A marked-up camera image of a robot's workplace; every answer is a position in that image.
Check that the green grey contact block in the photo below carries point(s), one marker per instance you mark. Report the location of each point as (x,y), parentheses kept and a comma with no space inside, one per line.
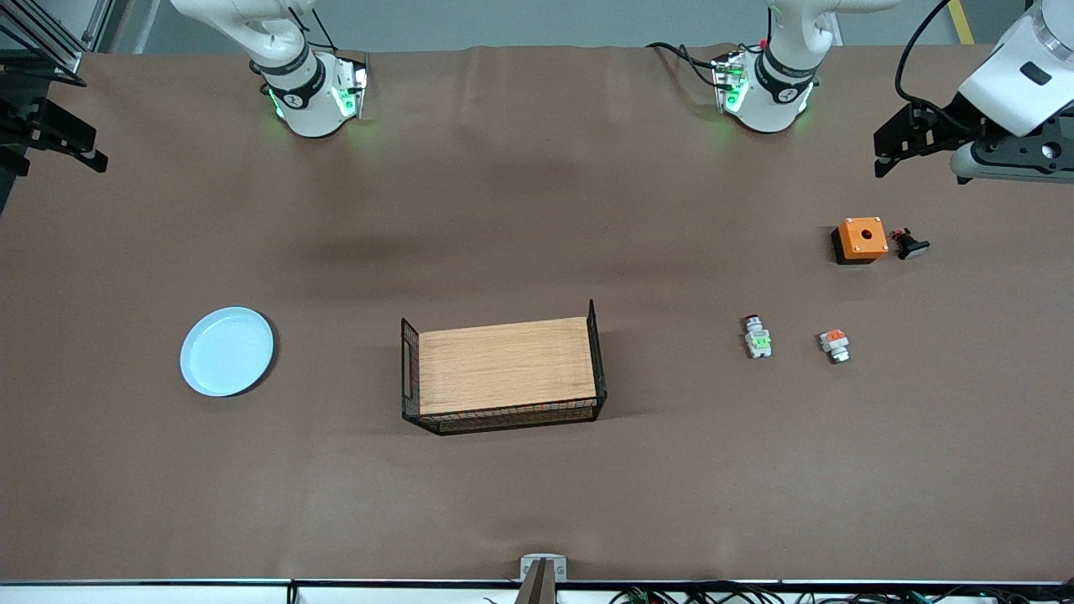
(759,342)

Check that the dark camera pole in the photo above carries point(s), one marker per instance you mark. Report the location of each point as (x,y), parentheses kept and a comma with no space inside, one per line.
(537,587)

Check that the white table edge rail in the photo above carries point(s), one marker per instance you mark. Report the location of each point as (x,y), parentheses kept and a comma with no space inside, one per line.
(168,594)

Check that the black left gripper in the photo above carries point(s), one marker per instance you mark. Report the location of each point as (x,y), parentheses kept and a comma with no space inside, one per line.
(941,122)

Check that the black square push button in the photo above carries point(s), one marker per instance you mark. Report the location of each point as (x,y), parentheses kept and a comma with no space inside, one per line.
(910,246)

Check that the aluminium frame profile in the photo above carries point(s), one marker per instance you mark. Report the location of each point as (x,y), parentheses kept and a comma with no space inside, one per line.
(50,42)
(99,21)

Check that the yellow floor tape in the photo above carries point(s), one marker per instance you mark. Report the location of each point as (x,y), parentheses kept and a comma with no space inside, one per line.
(963,25)

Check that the brown table cover sheet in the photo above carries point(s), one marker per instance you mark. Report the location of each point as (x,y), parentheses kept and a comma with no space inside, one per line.
(252,486)

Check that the orange button enclosure box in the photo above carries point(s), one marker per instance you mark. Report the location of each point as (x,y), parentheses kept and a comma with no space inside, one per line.
(862,237)

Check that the light blue round plate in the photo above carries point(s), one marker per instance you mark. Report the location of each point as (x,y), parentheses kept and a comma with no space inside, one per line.
(226,352)

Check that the white button orange label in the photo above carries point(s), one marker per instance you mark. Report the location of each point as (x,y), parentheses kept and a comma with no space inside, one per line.
(835,344)

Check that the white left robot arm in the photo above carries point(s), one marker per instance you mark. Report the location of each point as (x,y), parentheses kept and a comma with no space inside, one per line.
(776,92)

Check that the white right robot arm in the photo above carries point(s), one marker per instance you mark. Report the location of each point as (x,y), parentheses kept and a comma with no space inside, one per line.
(310,101)

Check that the grey metal bracket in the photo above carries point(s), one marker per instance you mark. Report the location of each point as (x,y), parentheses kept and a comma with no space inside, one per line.
(527,562)

